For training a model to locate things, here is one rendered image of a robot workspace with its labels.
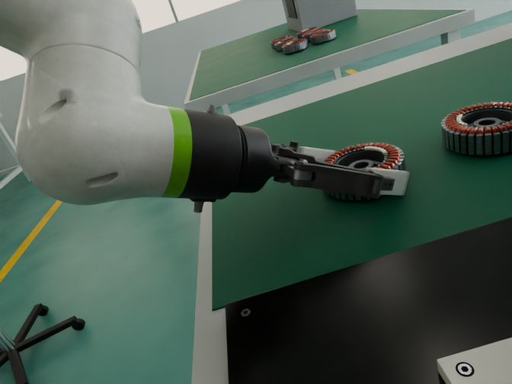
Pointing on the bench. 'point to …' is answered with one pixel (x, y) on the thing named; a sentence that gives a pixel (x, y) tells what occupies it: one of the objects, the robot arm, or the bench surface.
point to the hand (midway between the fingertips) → (360, 170)
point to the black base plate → (379, 315)
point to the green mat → (312, 235)
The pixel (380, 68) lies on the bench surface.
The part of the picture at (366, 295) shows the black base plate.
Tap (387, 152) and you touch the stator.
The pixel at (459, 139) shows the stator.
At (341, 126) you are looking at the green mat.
